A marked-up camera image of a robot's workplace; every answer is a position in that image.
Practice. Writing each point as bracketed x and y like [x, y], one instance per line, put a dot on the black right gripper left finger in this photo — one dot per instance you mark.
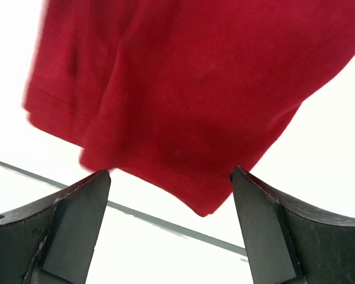
[52, 240]

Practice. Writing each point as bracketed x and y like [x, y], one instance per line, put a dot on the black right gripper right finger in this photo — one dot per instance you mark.
[290, 241]

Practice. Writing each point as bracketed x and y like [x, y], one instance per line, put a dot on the dark red t shirt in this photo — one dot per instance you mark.
[178, 93]

